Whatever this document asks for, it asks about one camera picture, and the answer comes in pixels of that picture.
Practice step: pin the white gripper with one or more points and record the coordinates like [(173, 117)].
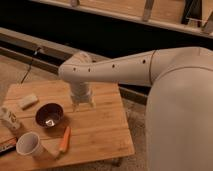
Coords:
[(81, 93)]

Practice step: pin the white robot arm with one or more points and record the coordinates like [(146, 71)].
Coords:
[(179, 110)]

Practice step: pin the dark purple bowl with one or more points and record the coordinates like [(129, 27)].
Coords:
[(49, 115)]

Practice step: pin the orange carrot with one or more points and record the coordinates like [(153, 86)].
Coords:
[(65, 140)]

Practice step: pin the white cup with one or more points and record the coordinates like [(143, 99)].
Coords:
[(29, 144)]

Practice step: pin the white small bottle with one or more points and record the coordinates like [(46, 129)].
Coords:
[(9, 119)]

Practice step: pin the black orange marker box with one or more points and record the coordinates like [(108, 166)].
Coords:
[(8, 146)]

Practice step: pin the grey metal rail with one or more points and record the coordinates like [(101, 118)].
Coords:
[(47, 55)]

